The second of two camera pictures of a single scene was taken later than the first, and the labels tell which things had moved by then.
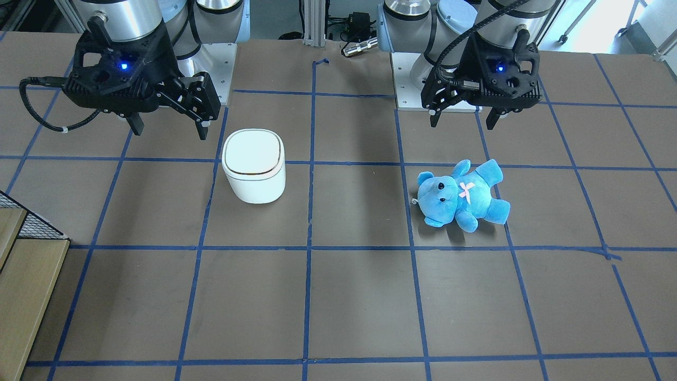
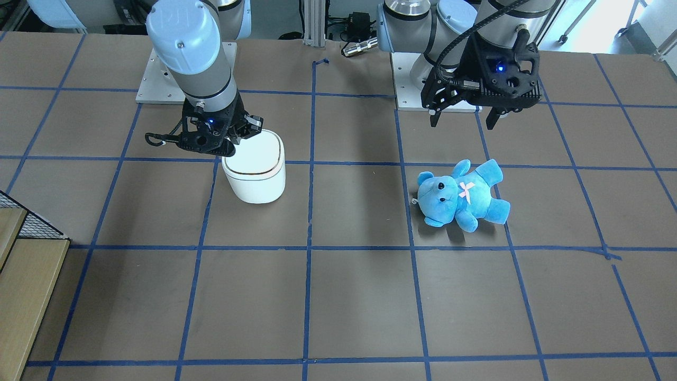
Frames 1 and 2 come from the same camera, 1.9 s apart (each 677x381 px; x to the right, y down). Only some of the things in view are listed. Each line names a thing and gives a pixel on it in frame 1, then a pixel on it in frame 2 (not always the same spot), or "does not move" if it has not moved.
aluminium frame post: (314, 23) does not move
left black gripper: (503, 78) does not move
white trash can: (253, 161) does not move
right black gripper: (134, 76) → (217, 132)
